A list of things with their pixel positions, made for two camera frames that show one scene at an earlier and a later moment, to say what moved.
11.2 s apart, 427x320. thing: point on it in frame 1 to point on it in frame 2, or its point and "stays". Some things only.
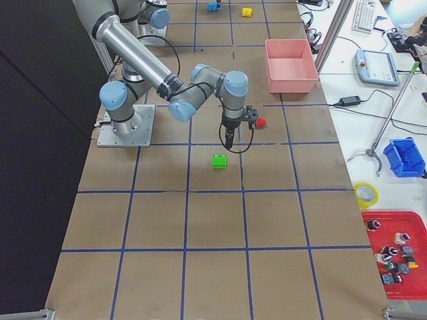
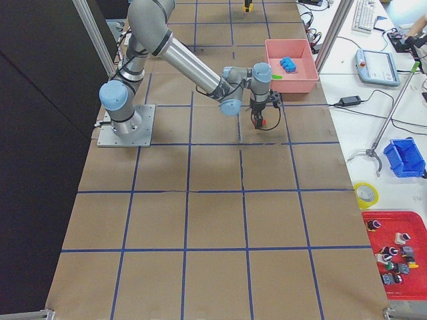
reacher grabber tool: (371, 150) stays
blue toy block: (213, 7) to (288, 65)
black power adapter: (351, 101) stays
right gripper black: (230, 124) to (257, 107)
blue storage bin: (405, 158) stays
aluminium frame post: (343, 10) stays
